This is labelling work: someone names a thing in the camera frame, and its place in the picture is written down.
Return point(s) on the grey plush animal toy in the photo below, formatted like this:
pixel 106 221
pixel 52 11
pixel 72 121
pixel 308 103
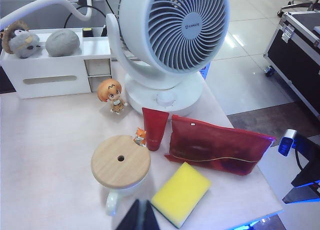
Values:
pixel 21 41

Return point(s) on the black aluminium flight case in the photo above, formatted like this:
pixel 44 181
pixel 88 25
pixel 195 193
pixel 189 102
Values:
pixel 287 55

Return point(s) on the white gooseneck desk lamp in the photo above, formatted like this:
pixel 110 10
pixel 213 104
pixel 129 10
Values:
pixel 56 0

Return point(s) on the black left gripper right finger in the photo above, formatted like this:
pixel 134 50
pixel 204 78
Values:
pixel 150 217

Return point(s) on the black yellow-capped item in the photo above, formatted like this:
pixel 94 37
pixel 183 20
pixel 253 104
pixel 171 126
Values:
pixel 87 33

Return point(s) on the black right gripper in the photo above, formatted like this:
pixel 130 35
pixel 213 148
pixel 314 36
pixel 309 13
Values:
pixel 311 147

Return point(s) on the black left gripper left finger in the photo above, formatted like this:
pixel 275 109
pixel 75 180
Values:
pixel 133 217

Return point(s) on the white desk organizer box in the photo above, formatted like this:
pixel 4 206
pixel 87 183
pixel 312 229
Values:
pixel 50 72

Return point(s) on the yellow green cleaning sponge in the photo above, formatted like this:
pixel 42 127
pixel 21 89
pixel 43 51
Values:
pixel 182 192

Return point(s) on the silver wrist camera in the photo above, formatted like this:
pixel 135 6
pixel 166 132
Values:
pixel 287 142

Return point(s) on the small orange fox figurine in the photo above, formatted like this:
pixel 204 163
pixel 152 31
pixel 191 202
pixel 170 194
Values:
pixel 140 137

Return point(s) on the red translucent zip pouch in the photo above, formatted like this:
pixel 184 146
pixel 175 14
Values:
pixel 217 147

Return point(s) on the large white desk fan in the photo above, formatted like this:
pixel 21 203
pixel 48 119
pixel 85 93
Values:
pixel 175 40

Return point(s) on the grey round plush toy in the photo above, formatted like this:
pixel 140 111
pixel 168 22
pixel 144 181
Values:
pixel 62 43

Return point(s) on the orange-haired anime figurine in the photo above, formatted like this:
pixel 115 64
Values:
pixel 112 95

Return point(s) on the red cosmetic tube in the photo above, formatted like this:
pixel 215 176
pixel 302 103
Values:
pixel 155 127

